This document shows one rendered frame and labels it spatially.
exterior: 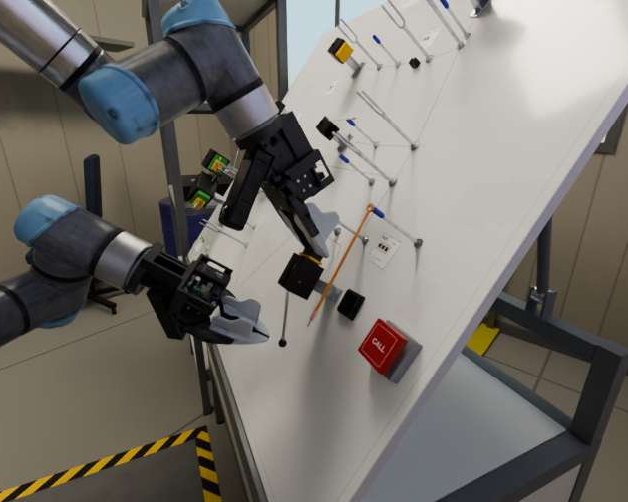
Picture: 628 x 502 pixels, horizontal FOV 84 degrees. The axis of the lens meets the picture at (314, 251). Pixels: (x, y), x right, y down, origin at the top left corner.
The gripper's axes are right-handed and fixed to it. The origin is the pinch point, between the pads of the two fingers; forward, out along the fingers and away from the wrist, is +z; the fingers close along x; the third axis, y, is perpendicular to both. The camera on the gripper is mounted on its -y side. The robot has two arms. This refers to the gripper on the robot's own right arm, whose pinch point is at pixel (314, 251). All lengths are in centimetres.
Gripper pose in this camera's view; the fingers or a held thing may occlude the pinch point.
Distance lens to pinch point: 55.9
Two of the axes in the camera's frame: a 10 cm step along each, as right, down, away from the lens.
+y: 7.5, -6.1, 2.6
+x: -4.7, -2.2, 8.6
